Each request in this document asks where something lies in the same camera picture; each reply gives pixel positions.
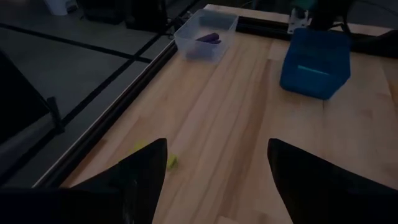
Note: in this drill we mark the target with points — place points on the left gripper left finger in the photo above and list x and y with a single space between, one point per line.
133 186

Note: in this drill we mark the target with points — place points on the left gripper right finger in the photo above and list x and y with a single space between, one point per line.
311 189

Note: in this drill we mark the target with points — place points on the long purple block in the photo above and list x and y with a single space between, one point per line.
209 37

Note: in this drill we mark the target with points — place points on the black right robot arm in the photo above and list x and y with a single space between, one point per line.
329 12

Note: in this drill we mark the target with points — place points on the green block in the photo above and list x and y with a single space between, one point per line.
172 161

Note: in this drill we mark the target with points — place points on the blue plastic bin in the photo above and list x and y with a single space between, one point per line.
314 49

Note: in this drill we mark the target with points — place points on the clear plastic bin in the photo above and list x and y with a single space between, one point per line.
189 46

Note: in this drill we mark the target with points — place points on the black equipment case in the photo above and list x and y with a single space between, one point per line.
124 12

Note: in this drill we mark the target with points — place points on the white metal bracket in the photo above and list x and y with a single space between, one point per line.
298 21

